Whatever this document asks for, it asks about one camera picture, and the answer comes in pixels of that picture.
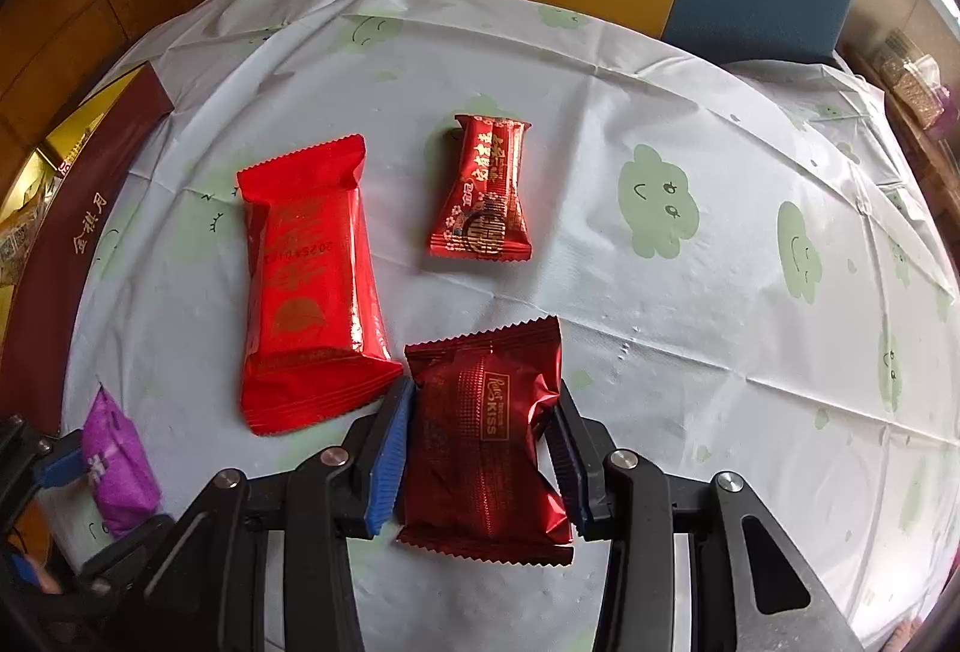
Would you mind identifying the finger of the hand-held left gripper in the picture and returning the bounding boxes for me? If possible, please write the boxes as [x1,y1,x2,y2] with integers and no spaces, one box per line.
[75,513,177,594]
[0,416,83,495]

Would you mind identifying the white tablecloth with green clouds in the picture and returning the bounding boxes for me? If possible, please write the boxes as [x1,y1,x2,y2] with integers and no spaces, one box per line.
[56,0,960,652]

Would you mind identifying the bright red snack packet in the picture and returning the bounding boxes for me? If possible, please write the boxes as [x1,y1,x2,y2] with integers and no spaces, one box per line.
[236,133,406,435]

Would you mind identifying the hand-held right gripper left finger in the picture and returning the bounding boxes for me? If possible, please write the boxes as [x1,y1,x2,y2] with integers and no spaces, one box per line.
[124,376,416,652]

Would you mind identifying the red gold-patterned candy packet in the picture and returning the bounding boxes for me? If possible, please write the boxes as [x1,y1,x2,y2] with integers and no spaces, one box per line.
[427,113,535,263]

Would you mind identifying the dark red snack packet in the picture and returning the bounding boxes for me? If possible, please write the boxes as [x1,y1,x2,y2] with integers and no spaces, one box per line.
[394,314,577,567]

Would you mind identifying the wooden desk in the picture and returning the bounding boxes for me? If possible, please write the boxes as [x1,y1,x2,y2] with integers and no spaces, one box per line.
[844,44,960,233]

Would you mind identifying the small purple bag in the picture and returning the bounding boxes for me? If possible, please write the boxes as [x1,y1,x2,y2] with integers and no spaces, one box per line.
[928,89,960,132]

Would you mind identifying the woven tissue box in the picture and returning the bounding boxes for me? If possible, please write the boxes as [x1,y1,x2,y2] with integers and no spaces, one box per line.
[874,26,944,124]

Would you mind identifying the maroon and gold gift box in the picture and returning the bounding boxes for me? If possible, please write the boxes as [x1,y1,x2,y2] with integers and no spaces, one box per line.
[0,63,175,435]

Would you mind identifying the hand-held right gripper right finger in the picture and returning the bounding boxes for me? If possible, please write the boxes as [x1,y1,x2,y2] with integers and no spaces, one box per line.
[544,378,863,652]

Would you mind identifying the purple snack packet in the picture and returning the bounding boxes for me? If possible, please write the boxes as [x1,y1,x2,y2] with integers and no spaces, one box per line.
[81,386,164,540]

